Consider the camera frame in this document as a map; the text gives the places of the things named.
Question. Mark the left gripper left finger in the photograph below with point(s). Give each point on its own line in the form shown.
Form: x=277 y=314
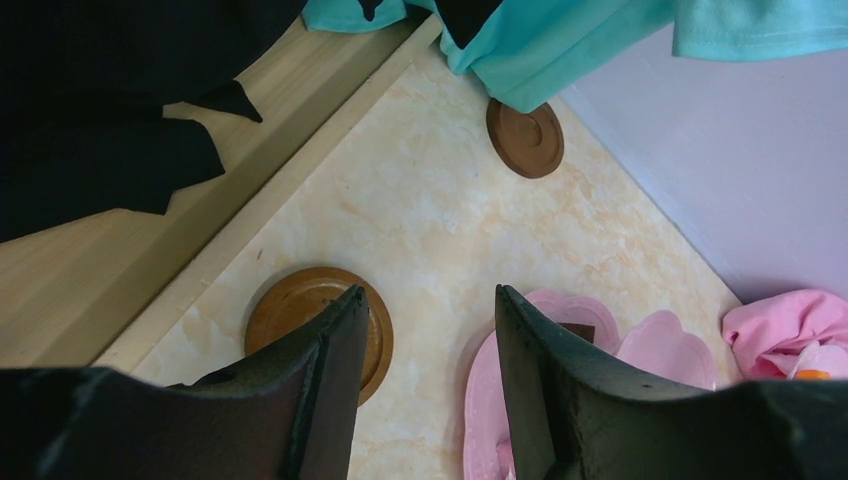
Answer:
x=287 y=411

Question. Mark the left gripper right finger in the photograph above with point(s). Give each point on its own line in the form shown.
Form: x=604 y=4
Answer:
x=576 y=412

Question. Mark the chocolate cake slice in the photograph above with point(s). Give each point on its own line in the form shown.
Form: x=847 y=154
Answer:
x=585 y=332

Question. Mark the pink three-tier cake stand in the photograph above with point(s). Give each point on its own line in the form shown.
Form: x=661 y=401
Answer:
x=657 y=345

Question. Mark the pink cloth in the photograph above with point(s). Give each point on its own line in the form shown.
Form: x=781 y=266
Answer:
x=776 y=337

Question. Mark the orange flower pastry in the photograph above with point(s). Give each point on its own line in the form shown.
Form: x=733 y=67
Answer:
x=812 y=374

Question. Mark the brown round coaster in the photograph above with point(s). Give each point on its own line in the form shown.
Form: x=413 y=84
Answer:
x=298 y=297
x=530 y=144

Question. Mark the teal t-shirt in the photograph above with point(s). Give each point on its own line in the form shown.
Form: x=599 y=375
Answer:
x=525 y=51

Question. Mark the black t-shirt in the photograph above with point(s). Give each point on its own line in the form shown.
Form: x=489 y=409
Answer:
x=84 y=85

